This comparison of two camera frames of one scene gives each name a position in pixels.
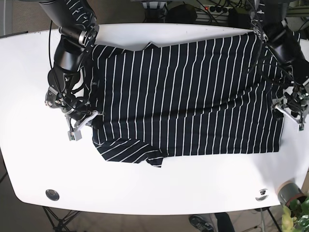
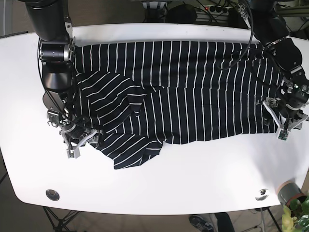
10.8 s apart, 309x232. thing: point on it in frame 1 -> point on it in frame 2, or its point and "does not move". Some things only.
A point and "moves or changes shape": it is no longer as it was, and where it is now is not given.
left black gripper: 77,120 -> 75,136
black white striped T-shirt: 217,96 moves or changes shape
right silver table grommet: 264,194 does not move
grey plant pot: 288,191 does not move
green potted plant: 295,216 does not move
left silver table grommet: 52,195 does not move
